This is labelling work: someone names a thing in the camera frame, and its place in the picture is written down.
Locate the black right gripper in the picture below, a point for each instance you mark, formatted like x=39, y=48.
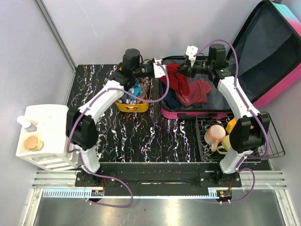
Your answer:
x=186, y=72

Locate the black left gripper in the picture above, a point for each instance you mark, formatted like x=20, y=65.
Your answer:
x=151, y=64

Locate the colourful patterned cloth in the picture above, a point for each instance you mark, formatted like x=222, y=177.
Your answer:
x=141, y=89

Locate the pink ribbed garment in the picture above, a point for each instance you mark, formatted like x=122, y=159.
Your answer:
x=197, y=95

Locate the orange plastic basket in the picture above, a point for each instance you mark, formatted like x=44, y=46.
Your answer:
x=138, y=108

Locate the teal and pink kids suitcase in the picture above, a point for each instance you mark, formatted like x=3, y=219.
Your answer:
x=268, y=48

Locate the white cylindrical tube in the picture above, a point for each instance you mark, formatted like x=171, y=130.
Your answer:
x=27, y=125

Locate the gold lidded cosmetic jar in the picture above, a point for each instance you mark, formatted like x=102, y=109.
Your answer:
x=33, y=143

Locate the red garment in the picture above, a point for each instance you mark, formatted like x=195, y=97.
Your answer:
x=177, y=81

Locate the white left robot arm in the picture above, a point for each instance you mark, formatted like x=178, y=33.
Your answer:
x=81, y=122

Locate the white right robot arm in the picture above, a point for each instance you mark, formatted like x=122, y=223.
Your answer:
x=249, y=137

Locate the navy blue garment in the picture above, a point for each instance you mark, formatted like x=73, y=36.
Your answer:
x=172, y=100

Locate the black marble pattern mat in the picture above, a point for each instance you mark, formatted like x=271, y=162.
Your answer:
x=134, y=137

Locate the pink plastic cup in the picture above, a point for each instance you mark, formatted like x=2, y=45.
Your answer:
x=214, y=135

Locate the yellow-green plastic cup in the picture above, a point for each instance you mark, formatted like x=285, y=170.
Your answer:
x=225, y=146

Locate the white compartment organizer box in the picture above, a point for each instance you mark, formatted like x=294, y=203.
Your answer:
x=50, y=120

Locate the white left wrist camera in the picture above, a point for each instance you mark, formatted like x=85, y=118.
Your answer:
x=158, y=68

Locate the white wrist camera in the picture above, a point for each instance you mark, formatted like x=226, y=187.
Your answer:
x=191, y=53
x=158, y=68

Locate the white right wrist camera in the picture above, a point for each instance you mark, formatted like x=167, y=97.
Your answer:
x=191, y=53

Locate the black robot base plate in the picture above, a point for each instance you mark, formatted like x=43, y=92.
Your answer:
x=196, y=173

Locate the black wire dish rack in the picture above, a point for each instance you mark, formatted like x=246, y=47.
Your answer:
x=204, y=122

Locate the aluminium slotted rail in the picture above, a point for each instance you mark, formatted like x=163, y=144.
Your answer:
x=62, y=185

